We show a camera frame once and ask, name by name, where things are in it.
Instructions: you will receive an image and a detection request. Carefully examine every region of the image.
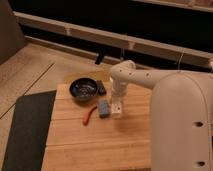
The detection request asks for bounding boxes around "dark floor mat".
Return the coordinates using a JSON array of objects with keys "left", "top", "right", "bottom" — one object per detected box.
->
[{"left": 1, "top": 90, "right": 56, "bottom": 171}]

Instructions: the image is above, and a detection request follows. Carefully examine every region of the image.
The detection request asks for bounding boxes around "white plastic bottle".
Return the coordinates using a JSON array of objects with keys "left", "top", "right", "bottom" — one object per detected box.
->
[{"left": 111, "top": 100, "right": 122, "bottom": 118}]

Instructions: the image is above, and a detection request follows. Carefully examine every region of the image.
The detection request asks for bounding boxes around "dark ceramic bowl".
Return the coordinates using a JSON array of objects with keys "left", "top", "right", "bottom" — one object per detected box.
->
[{"left": 69, "top": 78, "right": 98, "bottom": 101}]

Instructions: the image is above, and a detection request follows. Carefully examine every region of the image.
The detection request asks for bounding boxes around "black table leg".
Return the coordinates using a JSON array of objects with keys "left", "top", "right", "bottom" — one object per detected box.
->
[{"left": 95, "top": 50, "right": 104, "bottom": 65}]

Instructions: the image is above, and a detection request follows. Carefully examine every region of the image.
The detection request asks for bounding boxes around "white shelf rail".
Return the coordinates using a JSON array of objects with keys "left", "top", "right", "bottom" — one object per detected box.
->
[{"left": 14, "top": 12, "right": 213, "bottom": 67}]

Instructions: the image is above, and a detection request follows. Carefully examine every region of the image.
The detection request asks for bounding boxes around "blue sponge block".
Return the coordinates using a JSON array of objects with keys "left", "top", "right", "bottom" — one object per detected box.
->
[{"left": 97, "top": 100, "right": 110, "bottom": 118}]

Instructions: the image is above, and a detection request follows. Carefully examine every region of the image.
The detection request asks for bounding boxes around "small black box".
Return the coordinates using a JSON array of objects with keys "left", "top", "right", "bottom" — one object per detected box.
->
[{"left": 96, "top": 80, "right": 107, "bottom": 95}]

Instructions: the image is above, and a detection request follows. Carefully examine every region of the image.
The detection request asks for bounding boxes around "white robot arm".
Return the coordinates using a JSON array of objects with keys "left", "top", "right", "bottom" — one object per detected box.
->
[{"left": 110, "top": 60, "right": 213, "bottom": 171}]

